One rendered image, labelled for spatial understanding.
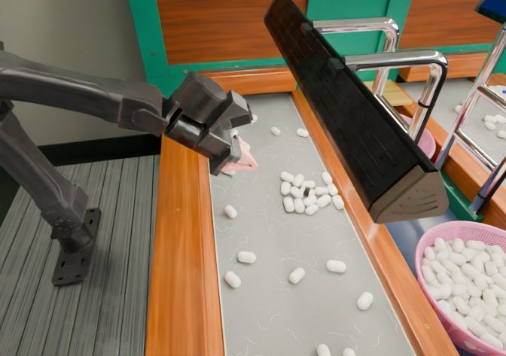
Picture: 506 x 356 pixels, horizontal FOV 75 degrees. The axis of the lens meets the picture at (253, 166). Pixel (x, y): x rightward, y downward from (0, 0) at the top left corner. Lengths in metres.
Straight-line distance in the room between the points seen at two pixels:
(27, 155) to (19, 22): 1.32
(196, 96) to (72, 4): 1.34
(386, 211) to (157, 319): 0.41
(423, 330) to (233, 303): 0.31
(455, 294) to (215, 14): 0.88
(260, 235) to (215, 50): 0.60
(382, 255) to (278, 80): 0.61
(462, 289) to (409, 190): 0.43
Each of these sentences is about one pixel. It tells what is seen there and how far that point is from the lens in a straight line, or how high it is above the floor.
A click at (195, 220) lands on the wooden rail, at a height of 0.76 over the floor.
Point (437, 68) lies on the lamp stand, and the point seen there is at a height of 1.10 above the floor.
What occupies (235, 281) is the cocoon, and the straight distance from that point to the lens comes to 0.63.
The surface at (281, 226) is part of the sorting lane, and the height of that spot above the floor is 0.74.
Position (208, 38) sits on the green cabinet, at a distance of 1.05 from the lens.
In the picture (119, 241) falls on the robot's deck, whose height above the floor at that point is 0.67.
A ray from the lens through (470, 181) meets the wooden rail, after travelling 0.95.
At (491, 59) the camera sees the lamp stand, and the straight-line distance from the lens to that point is 0.86.
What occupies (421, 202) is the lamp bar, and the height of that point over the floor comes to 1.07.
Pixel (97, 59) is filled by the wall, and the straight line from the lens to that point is 1.92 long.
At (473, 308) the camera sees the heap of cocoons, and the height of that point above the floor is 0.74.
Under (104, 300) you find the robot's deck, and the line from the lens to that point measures 0.77.
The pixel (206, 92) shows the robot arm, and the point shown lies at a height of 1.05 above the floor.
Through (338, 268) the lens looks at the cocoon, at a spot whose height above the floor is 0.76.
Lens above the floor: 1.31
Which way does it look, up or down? 42 degrees down
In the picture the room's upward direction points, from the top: straight up
